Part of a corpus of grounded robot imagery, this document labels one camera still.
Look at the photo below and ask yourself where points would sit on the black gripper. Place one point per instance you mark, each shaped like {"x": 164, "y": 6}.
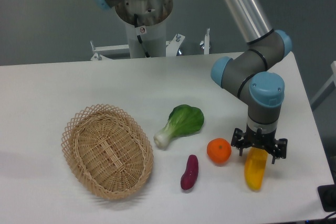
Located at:
{"x": 265, "y": 141}

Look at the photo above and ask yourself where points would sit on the yellow mango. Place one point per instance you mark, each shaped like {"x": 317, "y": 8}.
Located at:
{"x": 255, "y": 166}

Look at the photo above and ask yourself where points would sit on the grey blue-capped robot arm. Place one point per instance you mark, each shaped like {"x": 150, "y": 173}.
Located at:
{"x": 247, "y": 77}

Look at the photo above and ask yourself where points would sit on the orange tangerine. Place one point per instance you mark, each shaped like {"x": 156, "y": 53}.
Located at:
{"x": 219, "y": 150}

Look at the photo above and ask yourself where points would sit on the purple sweet potato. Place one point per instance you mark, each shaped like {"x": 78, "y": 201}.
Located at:
{"x": 190, "y": 175}

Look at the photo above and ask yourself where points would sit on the green bok choy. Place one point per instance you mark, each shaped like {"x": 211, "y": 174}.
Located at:
{"x": 184, "y": 120}

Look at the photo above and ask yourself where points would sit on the black device at table edge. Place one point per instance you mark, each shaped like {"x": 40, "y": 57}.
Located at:
{"x": 327, "y": 197}

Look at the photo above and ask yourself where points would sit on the woven wicker basket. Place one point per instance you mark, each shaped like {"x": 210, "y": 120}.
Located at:
{"x": 107, "y": 151}

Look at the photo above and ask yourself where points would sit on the white frame at right edge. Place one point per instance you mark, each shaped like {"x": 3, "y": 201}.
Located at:
{"x": 324, "y": 91}

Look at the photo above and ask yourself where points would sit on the white metal base frame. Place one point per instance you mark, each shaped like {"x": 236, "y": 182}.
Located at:
{"x": 173, "y": 48}

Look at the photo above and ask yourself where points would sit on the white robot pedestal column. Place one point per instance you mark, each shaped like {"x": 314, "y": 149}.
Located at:
{"x": 151, "y": 38}

